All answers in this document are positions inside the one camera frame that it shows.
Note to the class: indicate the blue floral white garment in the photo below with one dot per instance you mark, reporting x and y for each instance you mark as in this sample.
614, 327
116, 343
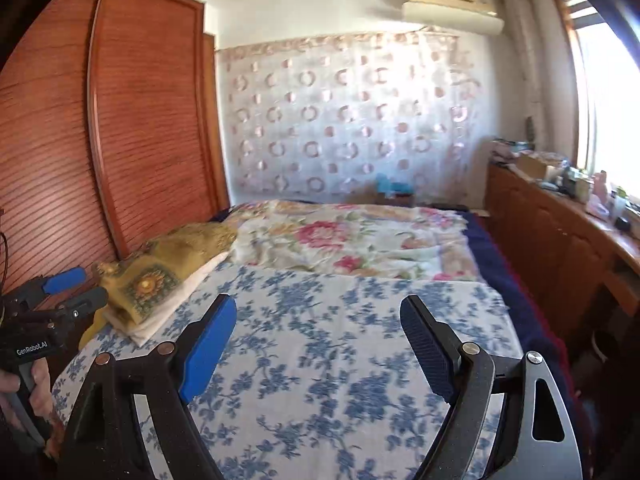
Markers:
325, 350

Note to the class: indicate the pink bottle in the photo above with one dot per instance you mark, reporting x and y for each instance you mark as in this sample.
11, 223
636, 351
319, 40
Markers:
600, 187

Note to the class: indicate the wall air conditioner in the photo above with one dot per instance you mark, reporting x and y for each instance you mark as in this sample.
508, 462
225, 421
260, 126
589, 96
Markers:
450, 15

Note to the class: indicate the pile of papers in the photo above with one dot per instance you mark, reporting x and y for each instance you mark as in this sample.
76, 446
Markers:
507, 150

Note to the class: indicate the wooden sideboard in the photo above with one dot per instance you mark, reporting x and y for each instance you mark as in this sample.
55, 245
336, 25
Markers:
545, 230

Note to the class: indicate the person's left hand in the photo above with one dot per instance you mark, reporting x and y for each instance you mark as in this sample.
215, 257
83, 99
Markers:
41, 385

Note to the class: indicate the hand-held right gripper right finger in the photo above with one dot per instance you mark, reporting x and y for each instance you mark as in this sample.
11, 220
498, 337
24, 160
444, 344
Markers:
430, 350

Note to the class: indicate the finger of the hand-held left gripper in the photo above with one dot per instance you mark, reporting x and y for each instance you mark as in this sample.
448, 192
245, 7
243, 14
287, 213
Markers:
85, 302
62, 280

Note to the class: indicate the wooden framed window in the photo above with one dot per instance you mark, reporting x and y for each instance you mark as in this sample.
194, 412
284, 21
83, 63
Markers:
610, 100

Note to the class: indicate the white bottle green cap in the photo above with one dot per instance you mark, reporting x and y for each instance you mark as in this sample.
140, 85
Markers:
620, 202

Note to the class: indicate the open cardboard box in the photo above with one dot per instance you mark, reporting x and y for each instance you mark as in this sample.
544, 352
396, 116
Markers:
532, 165

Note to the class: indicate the pink floral bed sheet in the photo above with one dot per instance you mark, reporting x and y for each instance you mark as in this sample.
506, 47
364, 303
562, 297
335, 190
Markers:
325, 240

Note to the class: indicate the mustard patterned garment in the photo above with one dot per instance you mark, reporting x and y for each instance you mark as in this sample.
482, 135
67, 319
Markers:
165, 265

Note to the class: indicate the circle patterned sheer curtain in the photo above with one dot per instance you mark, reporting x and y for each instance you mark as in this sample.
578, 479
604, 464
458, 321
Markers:
340, 135

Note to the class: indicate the blue plastic object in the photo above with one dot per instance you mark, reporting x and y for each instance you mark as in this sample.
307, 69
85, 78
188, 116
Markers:
387, 185

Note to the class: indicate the small black device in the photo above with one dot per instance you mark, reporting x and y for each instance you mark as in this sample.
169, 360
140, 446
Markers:
622, 222

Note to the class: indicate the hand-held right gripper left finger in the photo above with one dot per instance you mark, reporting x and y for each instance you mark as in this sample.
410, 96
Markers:
207, 350

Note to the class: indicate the white window curtain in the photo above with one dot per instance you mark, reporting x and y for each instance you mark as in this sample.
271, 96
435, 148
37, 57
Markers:
520, 60

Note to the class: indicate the small brown box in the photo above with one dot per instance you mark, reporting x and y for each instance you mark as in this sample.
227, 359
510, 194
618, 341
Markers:
395, 199

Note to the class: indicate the yellow cloth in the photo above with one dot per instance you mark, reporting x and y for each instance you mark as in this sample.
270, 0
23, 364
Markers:
92, 332

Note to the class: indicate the wooden slatted wardrobe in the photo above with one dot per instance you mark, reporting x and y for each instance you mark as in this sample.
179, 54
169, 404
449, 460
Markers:
150, 110

